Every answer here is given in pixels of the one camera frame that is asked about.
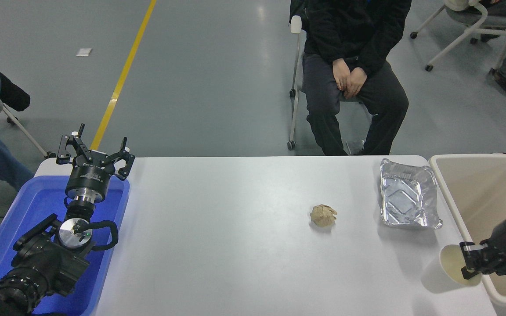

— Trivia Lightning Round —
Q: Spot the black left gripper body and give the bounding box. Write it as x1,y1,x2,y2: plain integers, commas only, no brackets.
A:
66,151,114,194

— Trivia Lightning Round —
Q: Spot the white paper cup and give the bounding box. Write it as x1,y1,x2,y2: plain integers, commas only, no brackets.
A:
439,244,483,287

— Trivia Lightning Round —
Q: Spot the person's left hand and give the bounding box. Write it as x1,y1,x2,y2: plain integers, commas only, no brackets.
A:
345,67,368,99

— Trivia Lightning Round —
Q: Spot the person's right hand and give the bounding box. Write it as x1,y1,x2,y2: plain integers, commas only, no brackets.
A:
332,59,352,92

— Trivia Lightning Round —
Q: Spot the grey seat chair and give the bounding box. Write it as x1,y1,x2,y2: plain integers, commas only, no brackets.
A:
0,97,56,159

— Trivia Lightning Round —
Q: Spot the blue plastic tray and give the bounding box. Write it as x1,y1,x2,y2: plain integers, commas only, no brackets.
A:
0,175,130,316

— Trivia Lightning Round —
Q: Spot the large pale plastic bin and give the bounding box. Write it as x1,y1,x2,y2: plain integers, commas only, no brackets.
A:
429,154,506,316

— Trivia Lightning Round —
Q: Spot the silver foil tray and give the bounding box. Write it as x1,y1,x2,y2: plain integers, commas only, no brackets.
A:
379,158,443,230

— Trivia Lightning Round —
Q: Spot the crumpled tan paper ball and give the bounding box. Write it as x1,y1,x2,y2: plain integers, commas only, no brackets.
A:
310,204,338,228

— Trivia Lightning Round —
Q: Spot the white frame chair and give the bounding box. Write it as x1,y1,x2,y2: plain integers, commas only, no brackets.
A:
410,0,506,72
287,15,387,151

